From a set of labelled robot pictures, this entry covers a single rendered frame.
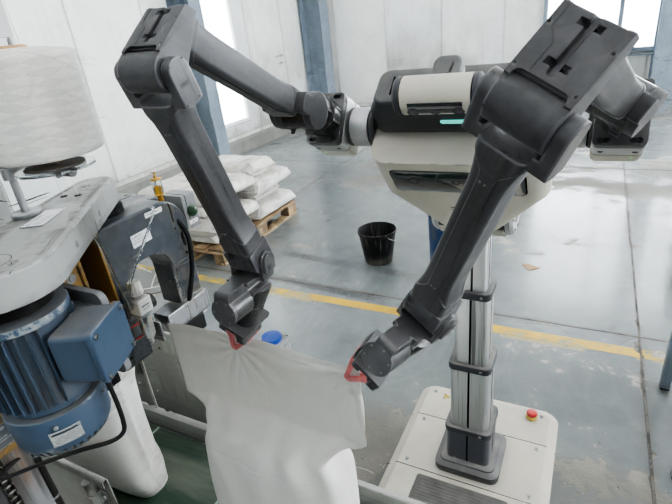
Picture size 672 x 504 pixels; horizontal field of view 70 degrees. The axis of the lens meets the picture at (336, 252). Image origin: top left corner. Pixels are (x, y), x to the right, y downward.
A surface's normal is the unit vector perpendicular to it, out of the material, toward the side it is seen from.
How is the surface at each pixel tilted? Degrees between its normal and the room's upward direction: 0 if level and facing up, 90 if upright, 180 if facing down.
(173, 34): 92
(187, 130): 98
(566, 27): 54
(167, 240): 90
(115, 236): 90
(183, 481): 0
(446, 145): 40
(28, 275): 90
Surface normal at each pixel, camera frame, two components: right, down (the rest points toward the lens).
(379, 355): -0.63, 0.21
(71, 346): -0.05, 0.44
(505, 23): -0.45, 0.43
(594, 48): -0.36, -0.18
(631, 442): -0.11, -0.90
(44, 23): 0.89, 0.11
